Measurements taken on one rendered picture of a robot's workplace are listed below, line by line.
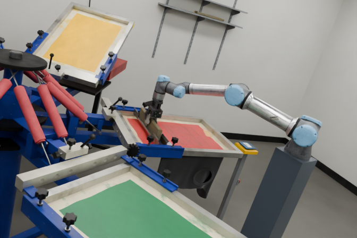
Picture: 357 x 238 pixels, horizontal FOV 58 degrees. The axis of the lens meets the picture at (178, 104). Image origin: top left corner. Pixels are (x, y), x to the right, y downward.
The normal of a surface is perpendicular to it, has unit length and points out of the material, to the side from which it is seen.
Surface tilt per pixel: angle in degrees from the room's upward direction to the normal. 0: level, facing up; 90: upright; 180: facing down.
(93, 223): 0
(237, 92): 90
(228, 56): 90
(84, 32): 32
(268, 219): 90
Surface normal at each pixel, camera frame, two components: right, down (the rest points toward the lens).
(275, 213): -0.75, -0.02
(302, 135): -0.33, 0.21
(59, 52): 0.19, -0.63
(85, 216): 0.28, -0.92
